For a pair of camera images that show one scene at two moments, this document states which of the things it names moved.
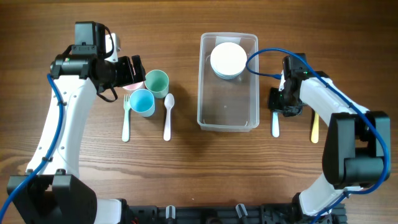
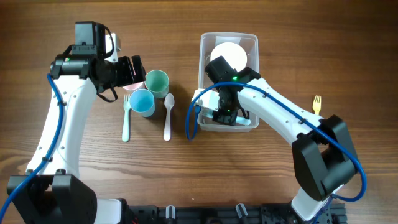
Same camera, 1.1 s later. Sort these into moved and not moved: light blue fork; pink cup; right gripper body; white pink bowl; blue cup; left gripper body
Moved: light blue fork; right gripper body
Not moved: pink cup; left gripper body; white pink bowl; blue cup
